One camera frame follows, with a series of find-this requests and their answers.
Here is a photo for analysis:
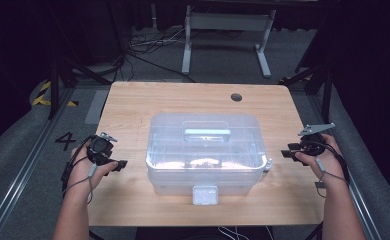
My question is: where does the grey left gripper cable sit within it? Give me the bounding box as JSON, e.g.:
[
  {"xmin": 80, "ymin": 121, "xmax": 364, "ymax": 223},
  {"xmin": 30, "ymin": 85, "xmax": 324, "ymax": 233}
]
[{"xmin": 62, "ymin": 162, "xmax": 98, "ymax": 205}]

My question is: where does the clear plastic storage box base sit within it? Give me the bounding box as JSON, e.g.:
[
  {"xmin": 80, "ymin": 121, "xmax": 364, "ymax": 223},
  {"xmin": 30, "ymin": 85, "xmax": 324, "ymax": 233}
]
[{"xmin": 146, "ymin": 158, "xmax": 273, "ymax": 206}]

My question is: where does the person's right hand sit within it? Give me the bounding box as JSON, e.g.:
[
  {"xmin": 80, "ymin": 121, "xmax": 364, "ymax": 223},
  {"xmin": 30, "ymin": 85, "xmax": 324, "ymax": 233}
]
[{"xmin": 295, "ymin": 133, "xmax": 346, "ymax": 188}]

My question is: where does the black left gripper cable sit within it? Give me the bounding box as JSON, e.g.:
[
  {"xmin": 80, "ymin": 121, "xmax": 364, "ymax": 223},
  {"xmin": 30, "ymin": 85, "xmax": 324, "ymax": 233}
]
[{"xmin": 60, "ymin": 134, "xmax": 96, "ymax": 194}]

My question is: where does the black diagonal bar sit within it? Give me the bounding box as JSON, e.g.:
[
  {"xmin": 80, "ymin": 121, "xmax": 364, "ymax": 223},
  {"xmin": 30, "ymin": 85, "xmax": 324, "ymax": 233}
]
[{"xmin": 304, "ymin": 220, "xmax": 325, "ymax": 240}]

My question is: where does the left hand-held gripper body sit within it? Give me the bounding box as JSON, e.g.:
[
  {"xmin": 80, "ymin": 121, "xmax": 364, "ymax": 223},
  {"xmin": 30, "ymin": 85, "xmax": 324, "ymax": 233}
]
[{"xmin": 86, "ymin": 131, "xmax": 119, "ymax": 166}]

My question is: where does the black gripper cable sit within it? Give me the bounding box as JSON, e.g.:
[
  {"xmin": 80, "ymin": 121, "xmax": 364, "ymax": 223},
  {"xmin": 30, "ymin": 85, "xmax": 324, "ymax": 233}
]
[
  {"xmin": 60, "ymin": 134, "xmax": 96, "ymax": 194},
  {"xmin": 301, "ymin": 140, "xmax": 351, "ymax": 184}
]

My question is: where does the bundle of black floor cables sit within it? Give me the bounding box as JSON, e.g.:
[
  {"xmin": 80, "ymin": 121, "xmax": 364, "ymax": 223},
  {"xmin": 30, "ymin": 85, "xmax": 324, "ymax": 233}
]
[{"xmin": 126, "ymin": 25, "xmax": 197, "ymax": 84}]

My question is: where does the person's left hand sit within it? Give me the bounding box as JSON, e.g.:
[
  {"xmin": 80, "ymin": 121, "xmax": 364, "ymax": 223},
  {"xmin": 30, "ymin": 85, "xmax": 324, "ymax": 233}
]
[{"xmin": 66, "ymin": 141, "xmax": 119, "ymax": 198}]

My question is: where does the clear plastic storage box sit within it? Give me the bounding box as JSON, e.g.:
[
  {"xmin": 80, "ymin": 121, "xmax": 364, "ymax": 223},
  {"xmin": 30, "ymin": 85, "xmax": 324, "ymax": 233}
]
[{"xmin": 145, "ymin": 112, "xmax": 268, "ymax": 174}]

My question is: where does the black metal stand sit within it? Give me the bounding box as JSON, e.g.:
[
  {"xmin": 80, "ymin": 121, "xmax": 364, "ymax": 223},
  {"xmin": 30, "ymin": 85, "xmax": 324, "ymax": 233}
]
[
  {"xmin": 47, "ymin": 57, "xmax": 113, "ymax": 121},
  {"xmin": 278, "ymin": 62, "xmax": 335, "ymax": 125}
]

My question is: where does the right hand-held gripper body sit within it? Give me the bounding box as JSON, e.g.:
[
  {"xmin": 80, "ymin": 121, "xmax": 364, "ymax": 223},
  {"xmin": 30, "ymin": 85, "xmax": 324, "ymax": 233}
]
[{"xmin": 297, "ymin": 122, "xmax": 337, "ymax": 158}]

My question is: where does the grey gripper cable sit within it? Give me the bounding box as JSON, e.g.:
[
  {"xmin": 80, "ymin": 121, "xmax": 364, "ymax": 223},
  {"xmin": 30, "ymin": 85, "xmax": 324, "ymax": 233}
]
[
  {"xmin": 62, "ymin": 162, "xmax": 98, "ymax": 205},
  {"xmin": 315, "ymin": 156, "xmax": 350, "ymax": 199}
]

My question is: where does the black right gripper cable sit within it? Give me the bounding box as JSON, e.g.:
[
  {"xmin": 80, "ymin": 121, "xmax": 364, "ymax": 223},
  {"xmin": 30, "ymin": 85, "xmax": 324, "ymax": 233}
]
[{"xmin": 301, "ymin": 140, "xmax": 351, "ymax": 184}]

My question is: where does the grey metal desk frame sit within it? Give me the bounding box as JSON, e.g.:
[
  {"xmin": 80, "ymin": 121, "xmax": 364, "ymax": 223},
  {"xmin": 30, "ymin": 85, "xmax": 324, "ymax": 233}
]
[{"xmin": 181, "ymin": 4, "xmax": 277, "ymax": 80}]

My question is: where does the grey right gripper cable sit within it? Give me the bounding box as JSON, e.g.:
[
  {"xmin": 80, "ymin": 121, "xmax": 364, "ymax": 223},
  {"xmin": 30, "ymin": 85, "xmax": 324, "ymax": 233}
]
[{"xmin": 315, "ymin": 156, "xmax": 350, "ymax": 199}]

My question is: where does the thin white cable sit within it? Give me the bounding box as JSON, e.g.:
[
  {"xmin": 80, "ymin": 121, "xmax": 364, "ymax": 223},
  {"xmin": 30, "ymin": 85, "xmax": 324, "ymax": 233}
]
[{"xmin": 217, "ymin": 225, "xmax": 275, "ymax": 240}]

